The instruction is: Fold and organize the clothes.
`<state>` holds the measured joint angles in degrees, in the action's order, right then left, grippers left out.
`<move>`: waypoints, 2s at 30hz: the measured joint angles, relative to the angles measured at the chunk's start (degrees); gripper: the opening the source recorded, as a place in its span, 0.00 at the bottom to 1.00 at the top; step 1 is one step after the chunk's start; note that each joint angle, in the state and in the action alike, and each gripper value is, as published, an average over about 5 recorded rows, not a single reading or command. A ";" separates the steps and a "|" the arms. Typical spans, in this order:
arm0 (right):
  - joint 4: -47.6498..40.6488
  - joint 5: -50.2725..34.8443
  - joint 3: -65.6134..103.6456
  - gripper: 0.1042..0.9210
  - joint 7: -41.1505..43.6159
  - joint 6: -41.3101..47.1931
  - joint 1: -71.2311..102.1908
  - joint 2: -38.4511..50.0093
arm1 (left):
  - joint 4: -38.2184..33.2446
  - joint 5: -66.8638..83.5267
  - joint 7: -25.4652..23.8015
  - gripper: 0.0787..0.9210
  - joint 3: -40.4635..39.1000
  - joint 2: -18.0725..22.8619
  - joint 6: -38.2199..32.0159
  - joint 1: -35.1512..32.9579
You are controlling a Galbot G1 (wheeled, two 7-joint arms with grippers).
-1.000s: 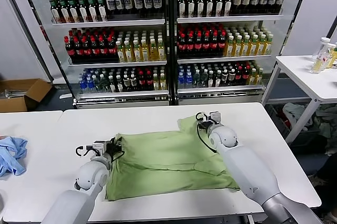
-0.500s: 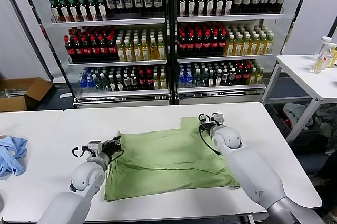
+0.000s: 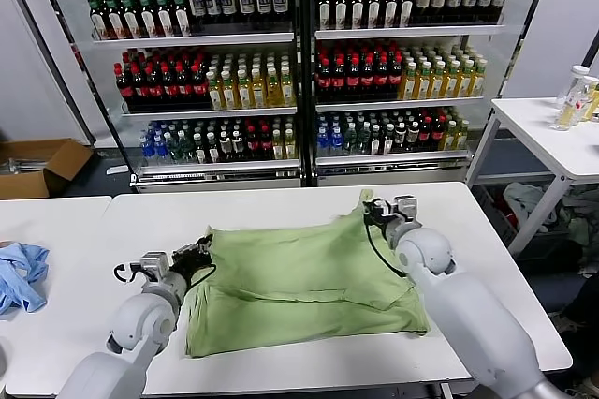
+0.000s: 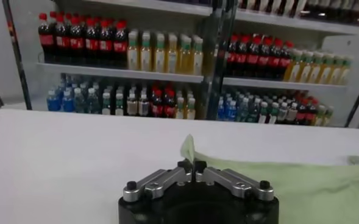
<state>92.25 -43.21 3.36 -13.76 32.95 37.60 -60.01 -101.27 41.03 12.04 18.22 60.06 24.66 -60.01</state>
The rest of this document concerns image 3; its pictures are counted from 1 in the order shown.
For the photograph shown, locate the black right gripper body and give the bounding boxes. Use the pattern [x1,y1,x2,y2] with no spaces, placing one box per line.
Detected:
[372,209,399,236]

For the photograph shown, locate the white side table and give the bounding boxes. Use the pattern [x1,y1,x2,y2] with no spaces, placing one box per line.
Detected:
[465,96,599,259]

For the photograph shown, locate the silver metal parts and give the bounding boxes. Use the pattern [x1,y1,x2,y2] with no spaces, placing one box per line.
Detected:
[0,157,48,179]

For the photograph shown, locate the black framed glass door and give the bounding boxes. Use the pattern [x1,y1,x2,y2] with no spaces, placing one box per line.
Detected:
[0,0,137,183]
[462,0,561,185]

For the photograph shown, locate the green cap dark drink bottle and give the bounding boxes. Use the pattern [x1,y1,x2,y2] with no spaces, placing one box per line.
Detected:
[169,0,192,38]
[135,0,158,39]
[365,0,383,30]
[103,0,124,41]
[118,0,141,40]
[87,0,108,42]
[382,0,400,30]
[153,0,175,39]
[315,0,332,31]
[398,0,416,29]
[332,0,349,31]
[348,0,366,31]

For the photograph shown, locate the crumpled light blue cloth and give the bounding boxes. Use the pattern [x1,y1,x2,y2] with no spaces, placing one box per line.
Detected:
[0,242,51,317]

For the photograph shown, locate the light green polo shirt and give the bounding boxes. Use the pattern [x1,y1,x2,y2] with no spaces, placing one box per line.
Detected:
[183,188,431,359]

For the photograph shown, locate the small red cap cola bottle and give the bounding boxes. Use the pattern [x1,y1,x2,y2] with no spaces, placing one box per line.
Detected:
[258,126,273,162]
[245,126,260,162]
[431,115,445,154]
[419,116,432,155]

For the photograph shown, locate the pale green garment pile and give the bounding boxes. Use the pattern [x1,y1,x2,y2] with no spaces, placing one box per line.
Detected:
[559,185,599,248]

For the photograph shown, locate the white grey garment pile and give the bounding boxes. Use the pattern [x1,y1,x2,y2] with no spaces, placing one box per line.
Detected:
[503,182,561,234]

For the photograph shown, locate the white metal shelf board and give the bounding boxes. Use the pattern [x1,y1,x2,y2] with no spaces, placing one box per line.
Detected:
[92,32,296,49]
[135,159,301,178]
[314,23,506,41]
[315,151,472,169]
[120,107,299,120]
[315,96,486,113]

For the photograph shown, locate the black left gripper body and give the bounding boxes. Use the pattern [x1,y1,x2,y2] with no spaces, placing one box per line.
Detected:
[171,251,212,278]

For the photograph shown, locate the dark laundry basket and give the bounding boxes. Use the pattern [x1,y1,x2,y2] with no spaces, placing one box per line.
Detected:
[472,183,520,250]

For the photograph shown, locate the glass drinks display cabinet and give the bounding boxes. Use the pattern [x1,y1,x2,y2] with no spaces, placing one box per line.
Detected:
[91,0,305,195]
[303,0,509,188]

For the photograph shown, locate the open brown cardboard box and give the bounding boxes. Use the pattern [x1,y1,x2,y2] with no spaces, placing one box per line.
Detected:
[0,139,95,201]

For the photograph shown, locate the clear bottle white cap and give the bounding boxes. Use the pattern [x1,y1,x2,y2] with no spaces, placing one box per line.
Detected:
[553,65,590,132]

